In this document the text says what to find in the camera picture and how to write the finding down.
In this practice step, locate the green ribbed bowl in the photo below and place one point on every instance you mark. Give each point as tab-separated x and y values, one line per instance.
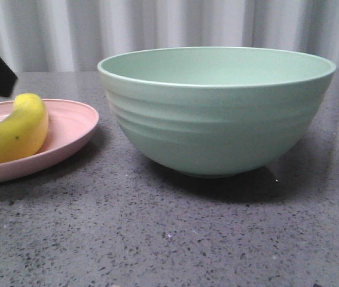
214	112

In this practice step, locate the yellow banana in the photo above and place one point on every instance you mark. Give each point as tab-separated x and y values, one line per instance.
24	131

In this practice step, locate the pink plate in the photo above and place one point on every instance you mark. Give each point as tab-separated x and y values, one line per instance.
71	126

